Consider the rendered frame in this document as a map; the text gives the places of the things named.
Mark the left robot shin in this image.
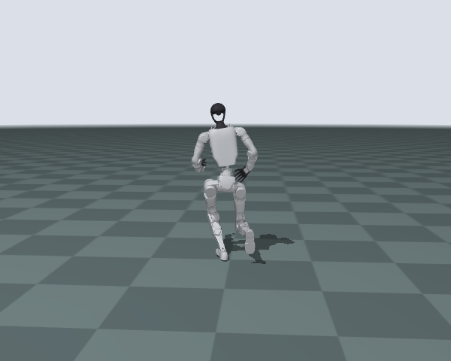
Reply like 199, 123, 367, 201
207, 214, 226, 252

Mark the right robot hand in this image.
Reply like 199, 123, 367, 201
234, 166, 250, 183

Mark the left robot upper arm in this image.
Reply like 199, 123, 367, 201
192, 132, 209, 165

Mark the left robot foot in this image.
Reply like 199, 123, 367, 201
216, 248, 229, 260

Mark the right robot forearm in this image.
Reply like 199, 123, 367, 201
243, 154, 258, 174

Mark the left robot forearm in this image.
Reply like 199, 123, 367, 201
192, 163, 205, 173

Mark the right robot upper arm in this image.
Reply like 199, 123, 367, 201
234, 127, 258, 158

